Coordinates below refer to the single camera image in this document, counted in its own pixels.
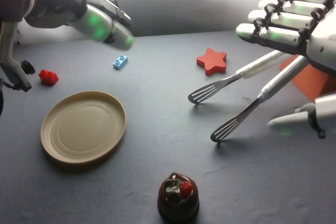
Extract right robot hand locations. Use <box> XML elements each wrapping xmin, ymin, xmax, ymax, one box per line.
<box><xmin>235</xmin><ymin>0</ymin><xmax>336</xmax><ymax>138</ymax></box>

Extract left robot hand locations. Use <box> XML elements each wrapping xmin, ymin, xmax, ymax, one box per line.
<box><xmin>23</xmin><ymin>0</ymin><xmax>135</xmax><ymax>51</ymax></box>

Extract metal tongs with white handles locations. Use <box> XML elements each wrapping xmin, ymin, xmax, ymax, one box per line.
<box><xmin>187</xmin><ymin>50</ymin><xmax>311</xmax><ymax>143</ymax></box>

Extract chocolate toy cake with strawberry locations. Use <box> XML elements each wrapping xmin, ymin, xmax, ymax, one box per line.
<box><xmin>157</xmin><ymin>172</ymin><xmax>200</xmax><ymax>222</ymax></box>

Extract orange foam block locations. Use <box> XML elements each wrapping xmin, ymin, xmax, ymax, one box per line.
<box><xmin>278</xmin><ymin>55</ymin><xmax>336</xmax><ymax>104</ymax></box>

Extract red toy brick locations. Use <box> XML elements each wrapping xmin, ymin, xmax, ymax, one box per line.
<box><xmin>38</xmin><ymin>69</ymin><xmax>59</xmax><ymax>86</ymax></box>

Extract light blue toy brick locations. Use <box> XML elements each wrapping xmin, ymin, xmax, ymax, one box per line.
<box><xmin>112</xmin><ymin>54</ymin><xmax>129</xmax><ymax>70</ymax></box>

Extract red star block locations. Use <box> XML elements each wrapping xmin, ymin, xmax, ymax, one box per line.
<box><xmin>196</xmin><ymin>48</ymin><xmax>228</xmax><ymax>77</ymax></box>

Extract beige round plate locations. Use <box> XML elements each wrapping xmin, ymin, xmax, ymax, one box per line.
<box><xmin>40</xmin><ymin>90</ymin><xmax>127</xmax><ymax>166</ymax></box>

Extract grey table cloth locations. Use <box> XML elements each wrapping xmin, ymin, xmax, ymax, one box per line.
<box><xmin>0</xmin><ymin>0</ymin><xmax>336</xmax><ymax>224</ymax></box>

